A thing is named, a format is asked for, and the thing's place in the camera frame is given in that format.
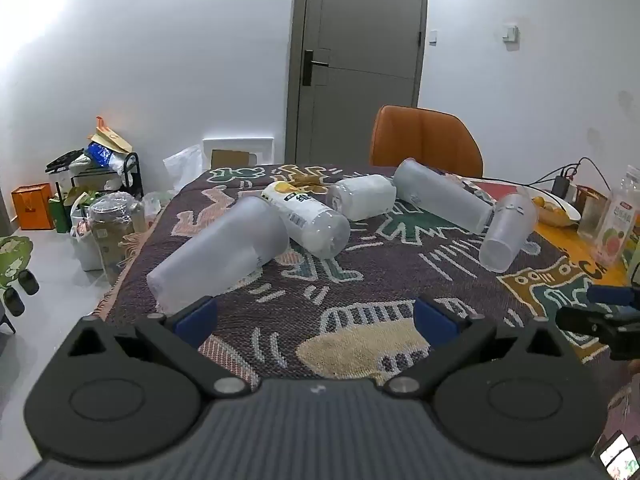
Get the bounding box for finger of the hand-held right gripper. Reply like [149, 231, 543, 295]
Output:
[586, 284, 640, 307]
[556, 306, 610, 347]

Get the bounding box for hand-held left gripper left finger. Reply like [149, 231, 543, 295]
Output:
[65, 296, 251, 397]

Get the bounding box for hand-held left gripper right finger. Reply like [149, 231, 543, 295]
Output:
[382, 297, 567, 396]

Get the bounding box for large frosted plastic cup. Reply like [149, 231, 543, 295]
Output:
[147, 195, 291, 314]

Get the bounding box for frosted cup with printed marks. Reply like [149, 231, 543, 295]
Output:
[478, 192, 539, 274]

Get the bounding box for long frosted plastic cup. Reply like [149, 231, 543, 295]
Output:
[392, 158, 496, 235]

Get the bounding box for short frosted plastic cup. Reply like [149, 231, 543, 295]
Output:
[327, 174, 398, 222]

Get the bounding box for white cup with yellow label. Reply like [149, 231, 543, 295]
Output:
[261, 180, 351, 259]

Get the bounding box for clear bottle with pink label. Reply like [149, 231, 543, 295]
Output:
[594, 164, 640, 267]

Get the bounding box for clear glass jar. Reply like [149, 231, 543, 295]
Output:
[577, 194, 608, 240]

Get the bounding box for printed woven blanket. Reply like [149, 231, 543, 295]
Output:
[92, 162, 613, 393]

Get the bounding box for white plate with fruit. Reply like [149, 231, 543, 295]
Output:
[522, 187, 582, 227]

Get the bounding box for wrapped clear plastic jar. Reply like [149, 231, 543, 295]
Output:
[89, 191, 147, 287]

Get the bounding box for white plastic bag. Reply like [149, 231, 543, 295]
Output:
[163, 144, 206, 192]

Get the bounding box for brown cardboard piece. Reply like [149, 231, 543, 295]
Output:
[210, 149, 256, 169]

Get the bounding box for black metal rack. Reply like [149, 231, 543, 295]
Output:
[46, 149, 144, 201]

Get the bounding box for green box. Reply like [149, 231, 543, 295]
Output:
[48, 196, 72, 234]

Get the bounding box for orange chair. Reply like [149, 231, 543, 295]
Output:
[369, 105, 484, 179]

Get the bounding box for white framed board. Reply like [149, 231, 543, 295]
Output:
[202, 135, 276, 170]

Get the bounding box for green chair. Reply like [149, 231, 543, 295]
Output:
[0, 235, 41, 335]

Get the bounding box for blue plastic bag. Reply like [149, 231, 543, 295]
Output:
[86, 142, 123, 168]

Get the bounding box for orange box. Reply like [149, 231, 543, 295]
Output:
[11, 183, 55, 231]

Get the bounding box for yellow paper bag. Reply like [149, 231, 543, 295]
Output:
[89, 116, 135, 155]

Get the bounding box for grey door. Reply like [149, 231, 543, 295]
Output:
[284, 0, 430, 166]

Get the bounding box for black cable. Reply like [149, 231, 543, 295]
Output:
[475, 157, 617, 196]

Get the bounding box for black door handle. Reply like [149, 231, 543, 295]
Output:
[302, 50, 330, 86]

